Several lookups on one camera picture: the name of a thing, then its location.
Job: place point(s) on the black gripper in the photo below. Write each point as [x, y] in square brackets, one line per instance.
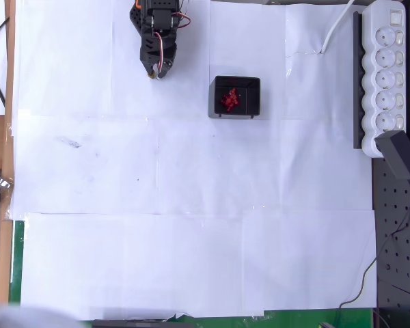
[154, 61]

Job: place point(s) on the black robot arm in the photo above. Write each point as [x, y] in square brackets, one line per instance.
[160, 17]

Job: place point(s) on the black square bin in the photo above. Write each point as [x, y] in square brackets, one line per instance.
[212, 102]

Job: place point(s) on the white paper table covering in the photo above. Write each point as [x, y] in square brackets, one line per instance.
[191, 171]

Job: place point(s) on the white power strip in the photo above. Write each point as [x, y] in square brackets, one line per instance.
[370, 102]

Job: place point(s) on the green mat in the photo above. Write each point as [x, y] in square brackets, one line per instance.
[17, 259]

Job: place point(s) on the black power adapter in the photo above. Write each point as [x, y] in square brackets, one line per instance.
[396, 153]

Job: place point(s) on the black flat device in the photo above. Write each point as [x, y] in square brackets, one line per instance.
[140, 324]

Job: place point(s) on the gray blurry object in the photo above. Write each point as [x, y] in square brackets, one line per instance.
[13, 316]

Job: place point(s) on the black pegboard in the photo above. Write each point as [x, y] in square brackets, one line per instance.
[399, 239]

